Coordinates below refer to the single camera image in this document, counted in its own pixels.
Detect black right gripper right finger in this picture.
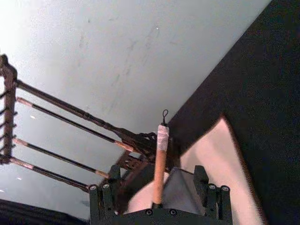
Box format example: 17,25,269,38
194,165,231,221

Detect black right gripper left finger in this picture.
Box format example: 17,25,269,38
90,165,122,225

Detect wooden-handled tool with white tape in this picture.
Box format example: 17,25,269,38
152,109,170,204

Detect black table cloth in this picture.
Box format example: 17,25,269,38
0,0,300,225

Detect black rack with steel bars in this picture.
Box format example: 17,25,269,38
0,53,175,211

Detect plain pale wall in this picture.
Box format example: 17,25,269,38
0,0,275,208

